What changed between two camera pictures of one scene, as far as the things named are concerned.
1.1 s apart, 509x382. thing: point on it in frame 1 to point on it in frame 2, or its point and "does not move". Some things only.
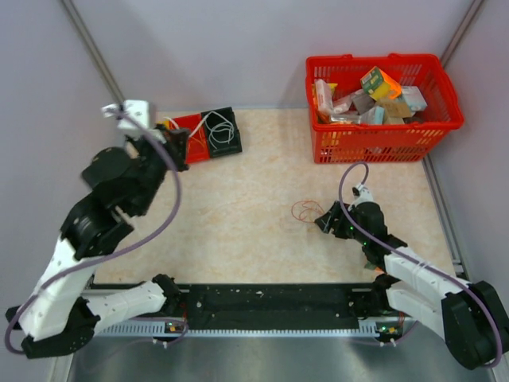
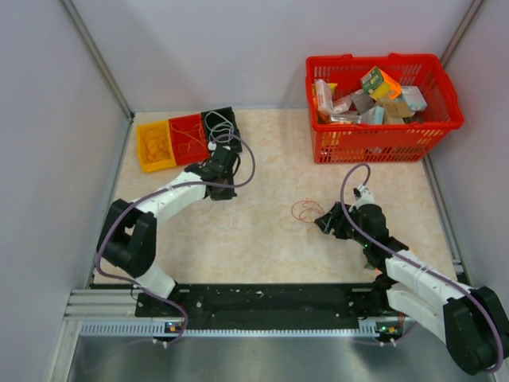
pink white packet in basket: (324, 96) does not move
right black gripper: (328, 220) does not move
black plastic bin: (222, 133) does not move
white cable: (194, 130) to (231, 219)
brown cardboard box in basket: (395, 111) does not move
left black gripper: (176, 144) to (226, 195)
